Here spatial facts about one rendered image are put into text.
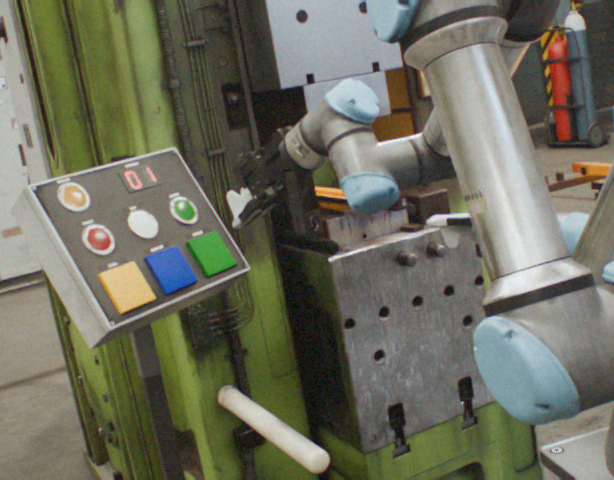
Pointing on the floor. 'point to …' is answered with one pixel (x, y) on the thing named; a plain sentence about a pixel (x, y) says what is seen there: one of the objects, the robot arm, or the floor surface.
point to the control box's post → (157, 402)
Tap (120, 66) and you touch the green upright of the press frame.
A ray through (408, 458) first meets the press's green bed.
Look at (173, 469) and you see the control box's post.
